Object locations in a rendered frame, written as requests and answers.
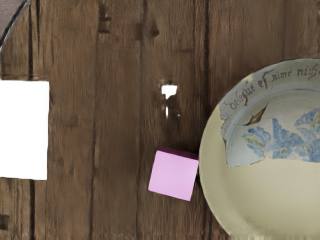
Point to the pink cube block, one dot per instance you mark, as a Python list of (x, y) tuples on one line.
[(172, 175)]

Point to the cream plate with blue print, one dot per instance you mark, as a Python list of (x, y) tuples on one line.
[(262, 190)]

